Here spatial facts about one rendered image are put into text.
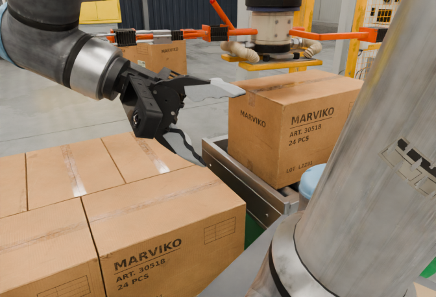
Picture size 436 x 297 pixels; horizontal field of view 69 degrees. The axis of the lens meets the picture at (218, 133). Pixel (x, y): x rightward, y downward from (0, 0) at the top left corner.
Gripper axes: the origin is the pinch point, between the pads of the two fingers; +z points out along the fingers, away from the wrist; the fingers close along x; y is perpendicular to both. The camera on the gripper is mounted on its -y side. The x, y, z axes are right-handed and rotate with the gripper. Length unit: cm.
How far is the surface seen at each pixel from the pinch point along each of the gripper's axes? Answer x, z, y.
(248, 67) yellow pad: 5, 8, 73
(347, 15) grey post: -36, 130, 390
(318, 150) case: 29, 56, 84
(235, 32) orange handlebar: -2, -2, 83
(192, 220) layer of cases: 62, 13, 48
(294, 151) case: 30, 43, 76
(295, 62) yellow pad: -2, 25, 82
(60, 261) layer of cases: 78, -24, 24
